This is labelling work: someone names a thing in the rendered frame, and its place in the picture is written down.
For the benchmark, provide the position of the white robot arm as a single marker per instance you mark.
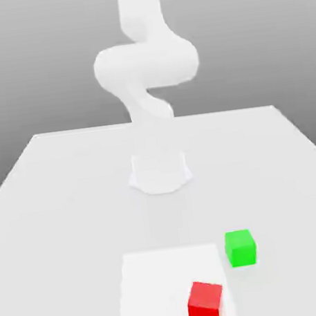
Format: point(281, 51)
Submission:
point(146, 64)

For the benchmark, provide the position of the small green cube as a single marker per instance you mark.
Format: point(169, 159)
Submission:
point(240, 248)

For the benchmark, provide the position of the small red cube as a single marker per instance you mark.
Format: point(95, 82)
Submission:
point(205, 304)

